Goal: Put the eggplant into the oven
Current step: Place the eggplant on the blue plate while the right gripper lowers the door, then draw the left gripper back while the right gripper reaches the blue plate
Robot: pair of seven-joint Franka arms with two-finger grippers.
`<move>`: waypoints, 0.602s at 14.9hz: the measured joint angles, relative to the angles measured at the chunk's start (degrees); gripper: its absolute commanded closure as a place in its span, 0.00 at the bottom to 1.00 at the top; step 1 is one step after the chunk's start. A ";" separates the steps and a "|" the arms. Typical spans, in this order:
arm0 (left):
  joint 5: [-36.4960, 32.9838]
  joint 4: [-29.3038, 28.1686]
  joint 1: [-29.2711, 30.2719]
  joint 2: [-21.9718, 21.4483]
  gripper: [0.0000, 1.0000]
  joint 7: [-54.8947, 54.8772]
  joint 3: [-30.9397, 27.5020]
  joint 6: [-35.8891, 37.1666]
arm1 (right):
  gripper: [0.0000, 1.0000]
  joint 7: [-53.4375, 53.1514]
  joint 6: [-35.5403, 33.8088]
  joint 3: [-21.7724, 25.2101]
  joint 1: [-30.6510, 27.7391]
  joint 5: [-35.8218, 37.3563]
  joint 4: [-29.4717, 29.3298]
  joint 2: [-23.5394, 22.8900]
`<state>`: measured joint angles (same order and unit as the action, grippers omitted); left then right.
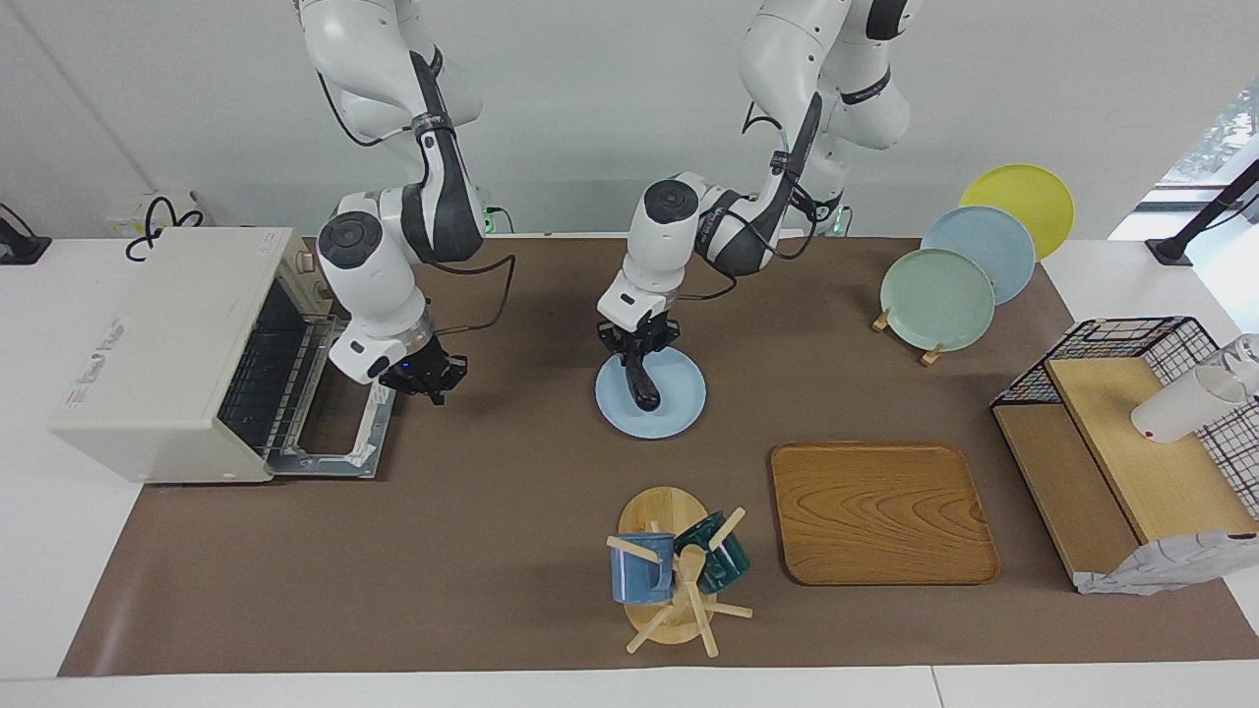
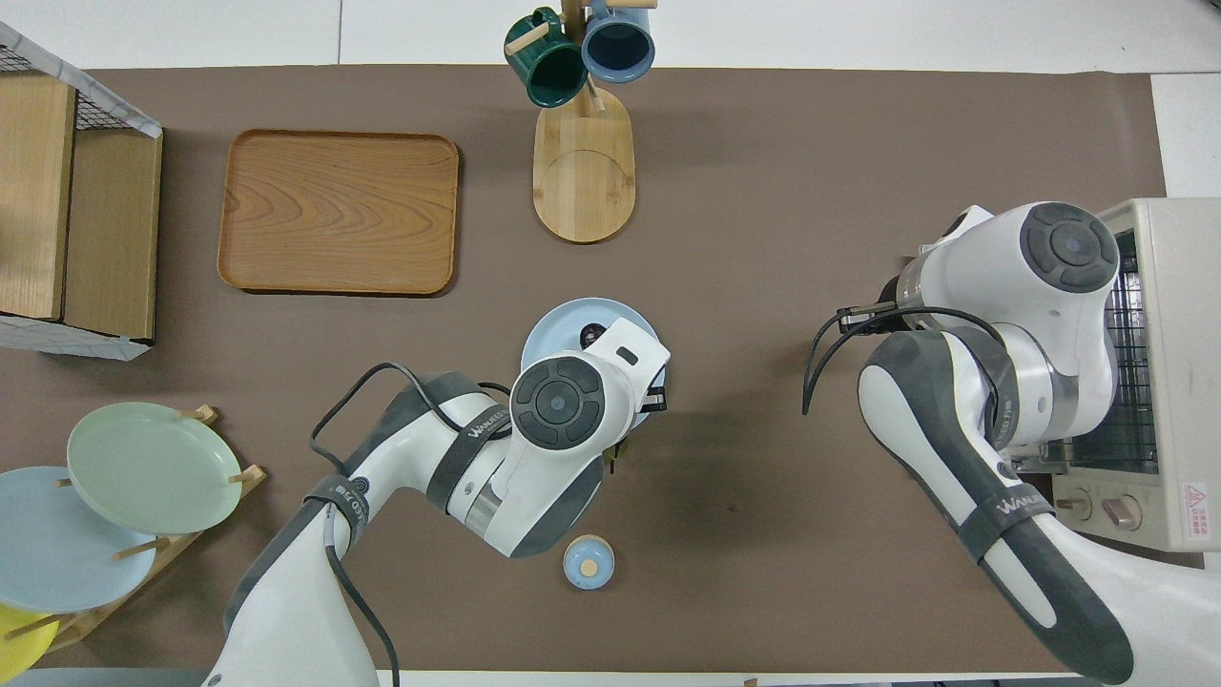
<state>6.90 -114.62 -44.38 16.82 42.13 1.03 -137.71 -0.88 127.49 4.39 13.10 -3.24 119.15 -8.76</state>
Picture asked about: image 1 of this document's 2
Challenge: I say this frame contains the small light blue plate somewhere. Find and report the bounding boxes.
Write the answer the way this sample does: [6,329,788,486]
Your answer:
[594,346,707,441]

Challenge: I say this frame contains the toaster oven glass door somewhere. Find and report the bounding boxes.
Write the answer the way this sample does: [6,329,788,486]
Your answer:
[264,315,399,481]

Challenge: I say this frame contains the beige toaster oven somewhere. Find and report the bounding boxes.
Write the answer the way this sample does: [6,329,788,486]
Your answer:
[49,226,396,485]

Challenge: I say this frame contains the wooden mug tree stand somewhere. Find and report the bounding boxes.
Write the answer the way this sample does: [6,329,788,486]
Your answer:
[605,486,754,658]

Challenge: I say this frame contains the brown table mat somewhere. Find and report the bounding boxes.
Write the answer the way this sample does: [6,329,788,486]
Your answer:
[57,234,1259,678]

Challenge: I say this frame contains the blue mug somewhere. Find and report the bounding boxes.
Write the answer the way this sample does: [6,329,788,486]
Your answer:
[610,532,677,605]

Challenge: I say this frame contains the dark green mug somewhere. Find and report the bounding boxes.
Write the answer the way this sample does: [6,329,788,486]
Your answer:
[674,511,751,595]

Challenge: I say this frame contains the wooden serving tray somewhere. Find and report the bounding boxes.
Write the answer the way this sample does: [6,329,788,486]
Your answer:
[769,442,1002,587]

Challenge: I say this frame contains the wooden plate rack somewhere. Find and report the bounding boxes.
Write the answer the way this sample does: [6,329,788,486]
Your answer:
[871,307,961,368]

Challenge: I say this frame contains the pale green plate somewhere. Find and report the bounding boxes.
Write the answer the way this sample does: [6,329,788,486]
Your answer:
[879,248,996,353]

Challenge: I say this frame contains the large light blue plate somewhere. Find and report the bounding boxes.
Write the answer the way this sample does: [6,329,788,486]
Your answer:
[921,206,1037,306]

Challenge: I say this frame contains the yellow plate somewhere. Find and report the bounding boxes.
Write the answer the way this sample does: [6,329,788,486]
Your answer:
[959,163,1076,263]

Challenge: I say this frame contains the wooden shelf unit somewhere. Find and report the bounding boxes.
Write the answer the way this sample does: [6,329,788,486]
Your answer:
[991,356,1259,593]

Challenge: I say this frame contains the white cup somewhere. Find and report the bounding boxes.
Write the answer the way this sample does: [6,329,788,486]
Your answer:
[1130,364,1248,444]

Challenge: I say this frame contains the marble patterned cloth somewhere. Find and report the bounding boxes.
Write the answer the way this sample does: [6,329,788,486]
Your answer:
[1072,529,1259,597]

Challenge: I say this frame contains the clear glass cup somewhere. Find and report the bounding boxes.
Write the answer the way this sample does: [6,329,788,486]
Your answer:
[1220,332,1259,394]

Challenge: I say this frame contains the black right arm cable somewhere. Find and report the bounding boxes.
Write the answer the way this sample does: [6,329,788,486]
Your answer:
[317,69,517,337]

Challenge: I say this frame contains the oven wire rack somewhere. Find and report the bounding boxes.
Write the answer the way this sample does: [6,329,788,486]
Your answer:
[220,313,335,455]

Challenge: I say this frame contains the white power strip with cables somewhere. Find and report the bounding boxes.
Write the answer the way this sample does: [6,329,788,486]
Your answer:
[106,191,213,264]

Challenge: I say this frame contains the black clamp mount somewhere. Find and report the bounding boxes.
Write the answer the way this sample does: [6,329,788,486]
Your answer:
[0,202,52,266]

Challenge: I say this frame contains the black wire basket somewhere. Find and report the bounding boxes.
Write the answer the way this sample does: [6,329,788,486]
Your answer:
[991,316,1259,522]

